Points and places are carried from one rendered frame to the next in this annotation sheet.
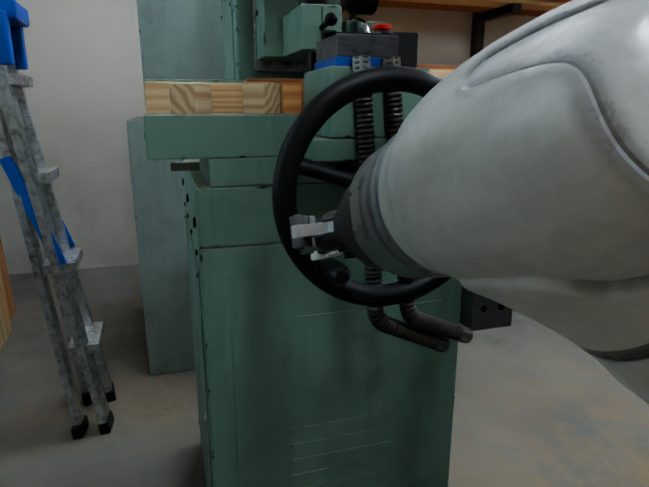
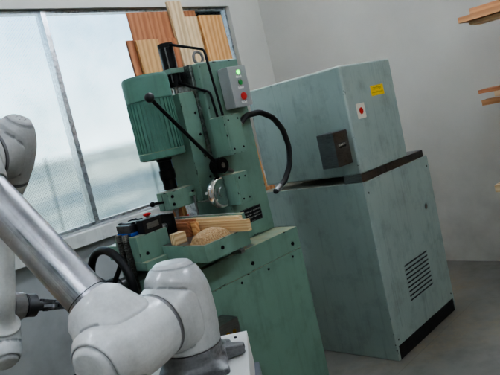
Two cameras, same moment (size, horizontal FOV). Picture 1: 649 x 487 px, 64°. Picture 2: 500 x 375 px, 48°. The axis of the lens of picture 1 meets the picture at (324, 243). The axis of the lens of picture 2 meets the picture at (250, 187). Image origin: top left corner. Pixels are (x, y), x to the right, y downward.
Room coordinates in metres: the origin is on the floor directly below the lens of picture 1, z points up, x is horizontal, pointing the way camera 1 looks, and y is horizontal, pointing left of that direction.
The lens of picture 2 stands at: (0.21, -2.01, 1.26)
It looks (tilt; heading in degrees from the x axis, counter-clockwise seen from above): 7 degrees down; 62
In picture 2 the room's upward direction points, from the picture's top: 13 degrees counter-clockwise
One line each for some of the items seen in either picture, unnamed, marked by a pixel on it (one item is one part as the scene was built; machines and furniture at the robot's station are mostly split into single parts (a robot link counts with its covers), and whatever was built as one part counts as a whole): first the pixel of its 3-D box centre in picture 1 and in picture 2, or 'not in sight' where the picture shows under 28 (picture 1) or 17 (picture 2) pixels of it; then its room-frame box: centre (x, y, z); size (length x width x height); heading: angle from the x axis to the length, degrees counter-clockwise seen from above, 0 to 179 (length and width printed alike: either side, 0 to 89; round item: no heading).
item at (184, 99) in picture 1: (190, 99); not in sight; (0.77, 0.19, 0.92); 0.04 x 0.04 x 0.04; 69
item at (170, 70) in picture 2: not in sight; (170, 65); (1.08, 0.06, 1.54); 0.08 x 0.08 x 0.17; 17
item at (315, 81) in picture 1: (362, 103); (143, 244); (0.77, -0.05, 0.91); 0.15 x 0.14 x 0.09; 107
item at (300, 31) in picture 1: (311, 38); (178, 199); (0.97, 0.02, 1.03); 0.14 x 0.07 x 0.09; 17
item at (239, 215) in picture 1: (297, 185); (213, 258); (1.07, 0.05, 0.76); 0.57 x 0.45 x 0.09; 17
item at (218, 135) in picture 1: (343, 132); (164, 248); (0.85, -0.03, 0.87); 0.61 x 0.30 x 0.06; 107
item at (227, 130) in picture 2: not in sight; (228, 135); (1.20, -0.07, 1.23); 0.09 x 0.08 x 0.15; 17
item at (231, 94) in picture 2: not in sight; (235, 87); (1.30, -0.02, 1.40); 0.10 x 0.06 x 0.16; 17
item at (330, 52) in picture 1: (368, 49); (138, 225); (0.77, -0.06, 0.99); 0.13 x 0.11 x 0.06; 107
